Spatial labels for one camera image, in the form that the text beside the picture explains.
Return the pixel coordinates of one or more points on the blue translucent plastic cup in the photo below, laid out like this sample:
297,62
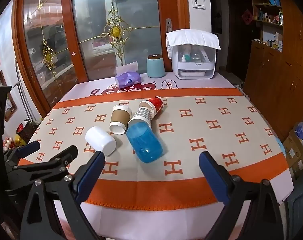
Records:
145,142

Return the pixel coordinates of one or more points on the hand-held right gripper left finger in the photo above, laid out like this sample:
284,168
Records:
90,172

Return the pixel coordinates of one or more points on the wooden shelf cabinet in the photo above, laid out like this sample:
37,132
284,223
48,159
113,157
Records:
286,80

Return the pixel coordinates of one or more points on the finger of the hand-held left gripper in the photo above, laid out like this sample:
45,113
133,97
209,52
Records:
29,147
64,156

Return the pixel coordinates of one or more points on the dark woven basket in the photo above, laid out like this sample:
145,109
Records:
26,132

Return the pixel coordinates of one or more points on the white folded towel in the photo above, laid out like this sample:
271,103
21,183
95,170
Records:
192,40

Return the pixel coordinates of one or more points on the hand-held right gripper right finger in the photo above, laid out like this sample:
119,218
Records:
214,177

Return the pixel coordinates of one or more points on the brown paper cup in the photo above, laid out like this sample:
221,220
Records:
119,118

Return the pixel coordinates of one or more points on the teal canister with brown lid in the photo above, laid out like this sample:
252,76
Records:
155,66

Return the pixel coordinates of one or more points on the white printed tablecloth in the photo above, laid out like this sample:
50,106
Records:
204,83

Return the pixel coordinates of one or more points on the white storage cabinet box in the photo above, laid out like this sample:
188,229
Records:
194,62

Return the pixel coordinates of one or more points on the grey checked paper cup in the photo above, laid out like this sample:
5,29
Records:
141,115

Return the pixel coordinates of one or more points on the orange framed glass door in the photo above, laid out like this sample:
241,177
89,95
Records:
46,42
131,17

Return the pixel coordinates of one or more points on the orange and beige patterned blanket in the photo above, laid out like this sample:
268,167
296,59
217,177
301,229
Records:
191,122

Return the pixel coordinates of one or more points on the white cup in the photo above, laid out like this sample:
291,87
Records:
100,140

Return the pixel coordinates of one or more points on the row of small bottles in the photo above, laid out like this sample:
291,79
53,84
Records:
266,17

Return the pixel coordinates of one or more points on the red paper cup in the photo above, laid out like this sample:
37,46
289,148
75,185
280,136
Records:
155,103

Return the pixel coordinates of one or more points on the red paper door decoration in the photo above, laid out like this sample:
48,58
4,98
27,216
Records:
247,17

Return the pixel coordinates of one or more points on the blue boxes on shelf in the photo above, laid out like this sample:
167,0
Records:
275,0

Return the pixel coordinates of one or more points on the purple tissue box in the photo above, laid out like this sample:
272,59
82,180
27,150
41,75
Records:
127,78

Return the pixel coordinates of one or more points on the white wall switch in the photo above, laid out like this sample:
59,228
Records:
199,3

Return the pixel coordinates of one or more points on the cardboard box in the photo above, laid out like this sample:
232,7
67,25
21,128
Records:
295,152

